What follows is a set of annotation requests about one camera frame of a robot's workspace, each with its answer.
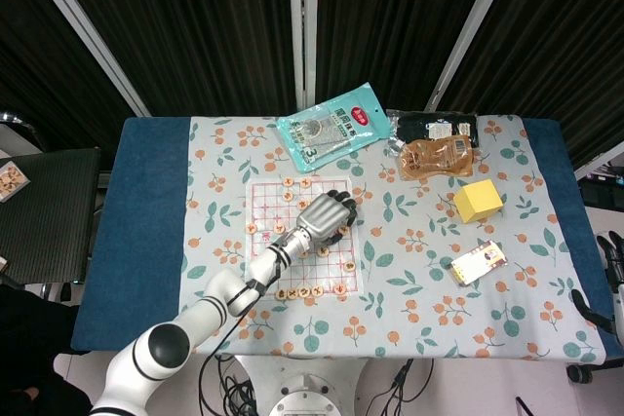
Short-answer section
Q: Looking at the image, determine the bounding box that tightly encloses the blue table cover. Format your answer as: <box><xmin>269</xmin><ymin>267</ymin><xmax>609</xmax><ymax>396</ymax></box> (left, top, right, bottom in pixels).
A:
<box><xmin>69</xmin><ymin>115</ymin><xmax>616</xmax><ymax>363</ymax></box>

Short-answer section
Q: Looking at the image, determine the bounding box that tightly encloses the black packaged item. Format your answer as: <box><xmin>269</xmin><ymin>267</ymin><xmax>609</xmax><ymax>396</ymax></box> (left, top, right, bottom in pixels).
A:
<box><xmin>387</xmin><ymin>108</ymin><xmax>482</xmax><ymax>149</ymax></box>

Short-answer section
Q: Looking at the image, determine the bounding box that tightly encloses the brown snack pouch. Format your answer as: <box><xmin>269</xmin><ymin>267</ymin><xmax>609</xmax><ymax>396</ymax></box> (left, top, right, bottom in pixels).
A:
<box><xmin>397</xmin><ymin>135</ymin><xmax>477</xmax><ymax>181</ymax></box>

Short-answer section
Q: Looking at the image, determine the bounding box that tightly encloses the teal plastic product bag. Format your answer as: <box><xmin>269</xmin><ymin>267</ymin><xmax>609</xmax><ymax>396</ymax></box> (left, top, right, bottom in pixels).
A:
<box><xmin>275</xmin><ymin>82</ymin><xmax>391</xmax><ymax>170</ymax></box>

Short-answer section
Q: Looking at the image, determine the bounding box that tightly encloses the white frame post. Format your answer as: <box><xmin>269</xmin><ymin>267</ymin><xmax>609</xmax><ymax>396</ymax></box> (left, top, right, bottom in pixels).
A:
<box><xmin>17</xmin><ymin>0</ymin><xmax>151</xmax><ymax>118</ymax></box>
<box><xmin>287</xmin><ymin>0</ymin><xmax>319</xmax><ymax>110</ymax></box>
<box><xmin>422</xmin><ymin>0</ymin><xmax>524</xmax><ymax>114</ymax></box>

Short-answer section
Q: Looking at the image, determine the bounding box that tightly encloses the black cable with plug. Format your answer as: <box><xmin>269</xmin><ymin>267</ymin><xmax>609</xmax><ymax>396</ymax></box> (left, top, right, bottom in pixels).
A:
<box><xmin>372</xmin><ymin>358</ymin><xmax>436</xmax><ymax>416</ymax></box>

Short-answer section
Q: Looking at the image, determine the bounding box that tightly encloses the small cream card packet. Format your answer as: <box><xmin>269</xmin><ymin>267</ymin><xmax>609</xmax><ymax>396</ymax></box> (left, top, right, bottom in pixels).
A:
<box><xmin>448</xmin><ymin>239</ymin><xmax>508</xmax><ymax>286</ymax></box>

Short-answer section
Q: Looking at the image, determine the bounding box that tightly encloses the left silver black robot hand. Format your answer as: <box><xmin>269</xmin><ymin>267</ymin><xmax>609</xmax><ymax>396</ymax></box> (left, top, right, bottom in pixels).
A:
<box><xmin>295</xmin><ymin>189</ymin><xmax>359</xmax><ymax>247</ymax></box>

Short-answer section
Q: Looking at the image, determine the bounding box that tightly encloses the black cable bundle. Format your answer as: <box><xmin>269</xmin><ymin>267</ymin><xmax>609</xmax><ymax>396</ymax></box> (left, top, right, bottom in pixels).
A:
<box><xmin>198</xmin><ymin>355</ymin><xmax>274</xmax><ymax>416</ymax></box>

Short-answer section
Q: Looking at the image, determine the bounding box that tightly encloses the floral patterned tablecloth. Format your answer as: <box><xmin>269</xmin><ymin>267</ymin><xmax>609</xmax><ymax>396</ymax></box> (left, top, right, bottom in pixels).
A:
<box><xmin>177</xmin><ymin>115</ymin><xmax>582</xmax><ymax>363</ymax></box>

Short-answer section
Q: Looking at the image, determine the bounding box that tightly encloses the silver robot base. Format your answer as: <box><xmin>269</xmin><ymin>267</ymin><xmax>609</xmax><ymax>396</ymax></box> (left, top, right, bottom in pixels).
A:
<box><xmin>268</xmin><ymin>371</ymin><xmax>343</xmax><ymax>416</ymax></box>

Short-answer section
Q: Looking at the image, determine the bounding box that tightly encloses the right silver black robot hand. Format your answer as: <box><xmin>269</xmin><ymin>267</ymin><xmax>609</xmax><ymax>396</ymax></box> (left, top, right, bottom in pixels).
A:
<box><xmin>570</xmin><ymin>232</ymin><xmax>624</xmax><ymax>339</ymax></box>

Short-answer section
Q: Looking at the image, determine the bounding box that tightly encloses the yellow cube box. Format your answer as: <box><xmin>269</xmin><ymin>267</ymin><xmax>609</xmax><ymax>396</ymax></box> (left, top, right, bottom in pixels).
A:
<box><xmin>452</xmin><ymin>179</ymin><xmax>504</xmax><ymax>224</ymax></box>

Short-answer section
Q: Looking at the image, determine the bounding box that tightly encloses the white chess board sheet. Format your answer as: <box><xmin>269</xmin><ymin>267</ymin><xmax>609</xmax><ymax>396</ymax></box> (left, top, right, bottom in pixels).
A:
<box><xmin>243</xmin><ymin>176</ymin><xmax>365</xmax><ymax>299</ymax></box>

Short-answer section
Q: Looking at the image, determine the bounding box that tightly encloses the black caster wheel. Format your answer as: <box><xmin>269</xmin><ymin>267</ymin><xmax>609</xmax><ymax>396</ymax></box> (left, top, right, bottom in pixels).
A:
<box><xmin>565</xmin><ymin>360</ymin><xmax>595</xmax><ymax>385</ymax></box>

